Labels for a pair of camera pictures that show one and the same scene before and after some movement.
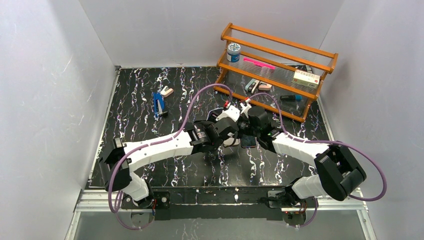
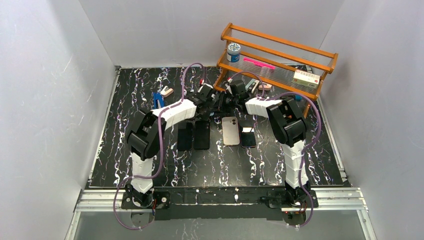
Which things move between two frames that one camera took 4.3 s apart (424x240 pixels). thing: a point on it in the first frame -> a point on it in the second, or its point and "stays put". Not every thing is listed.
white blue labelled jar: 233,50 stays put
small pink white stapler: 166,91 stays put
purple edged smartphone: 248,141 stays put
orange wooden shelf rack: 281,76 stays put
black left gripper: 230,136 -> 211,102
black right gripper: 249,133 -> 224,100
